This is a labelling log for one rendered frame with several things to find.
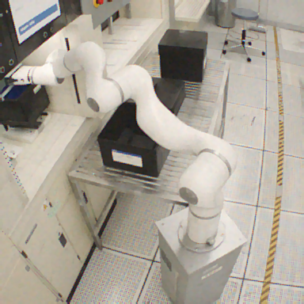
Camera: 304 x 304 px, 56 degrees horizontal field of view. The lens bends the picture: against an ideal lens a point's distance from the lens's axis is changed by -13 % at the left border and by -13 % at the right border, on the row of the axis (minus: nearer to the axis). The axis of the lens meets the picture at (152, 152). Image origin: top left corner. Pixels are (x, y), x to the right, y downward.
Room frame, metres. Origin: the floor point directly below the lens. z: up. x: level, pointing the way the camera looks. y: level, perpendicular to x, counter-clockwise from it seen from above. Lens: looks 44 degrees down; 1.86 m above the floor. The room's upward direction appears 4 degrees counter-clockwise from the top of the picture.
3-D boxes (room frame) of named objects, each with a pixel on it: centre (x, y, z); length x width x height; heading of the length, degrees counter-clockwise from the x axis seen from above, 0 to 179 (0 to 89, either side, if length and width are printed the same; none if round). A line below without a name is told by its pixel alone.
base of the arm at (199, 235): (0.65, -0.17, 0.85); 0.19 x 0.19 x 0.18
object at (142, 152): (1.13, 0.06, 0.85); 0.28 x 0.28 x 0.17; 67
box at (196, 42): (1.88, -0.26, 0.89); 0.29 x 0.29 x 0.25; 73
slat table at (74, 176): (1.51, -0.11, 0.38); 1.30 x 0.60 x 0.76; 159
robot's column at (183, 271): (0.65, -0.17, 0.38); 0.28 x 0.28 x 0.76; 24
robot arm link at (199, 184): (0.62, -0.15, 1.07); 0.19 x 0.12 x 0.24; 138
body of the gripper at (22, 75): (1.22, 0.55, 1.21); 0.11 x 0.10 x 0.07; 68
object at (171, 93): (1.50, -0.04, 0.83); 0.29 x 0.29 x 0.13; 68
